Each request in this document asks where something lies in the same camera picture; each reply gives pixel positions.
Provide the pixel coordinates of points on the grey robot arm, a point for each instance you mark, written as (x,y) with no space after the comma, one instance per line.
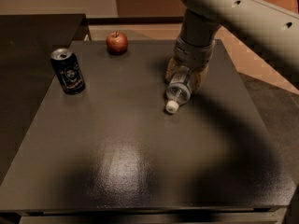
(270,31)

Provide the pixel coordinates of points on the red apple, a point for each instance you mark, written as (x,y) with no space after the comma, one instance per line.
(117,43)

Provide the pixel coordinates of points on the black soda can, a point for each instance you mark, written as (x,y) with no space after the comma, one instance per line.
(67,70)

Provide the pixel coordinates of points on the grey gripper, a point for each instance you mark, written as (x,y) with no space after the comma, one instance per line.
(192,55)

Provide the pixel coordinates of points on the clear plastic water bottle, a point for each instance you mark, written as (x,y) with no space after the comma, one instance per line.
(178,92)

